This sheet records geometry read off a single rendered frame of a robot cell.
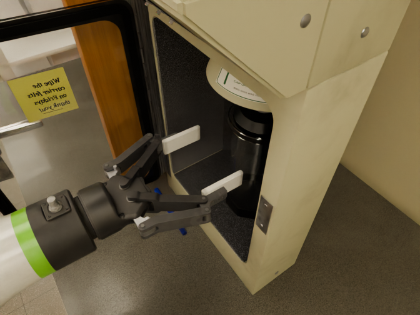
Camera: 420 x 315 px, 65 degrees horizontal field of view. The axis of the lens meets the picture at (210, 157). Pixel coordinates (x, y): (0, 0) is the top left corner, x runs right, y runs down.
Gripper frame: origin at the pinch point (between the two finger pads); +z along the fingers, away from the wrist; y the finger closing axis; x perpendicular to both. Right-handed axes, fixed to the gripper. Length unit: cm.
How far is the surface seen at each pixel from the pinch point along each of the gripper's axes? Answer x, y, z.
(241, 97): -14.1, -4.5, 1.4
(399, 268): 24.3, -27.3, 27.6
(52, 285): 119, 62, -48
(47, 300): 119, 56, -52
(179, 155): 12.0, 13.2, 1.1
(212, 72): -14.5, 1.5, 1.3
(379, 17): -26.8, -15.0, 6.1
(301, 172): -9.8, -15.1, 2.5
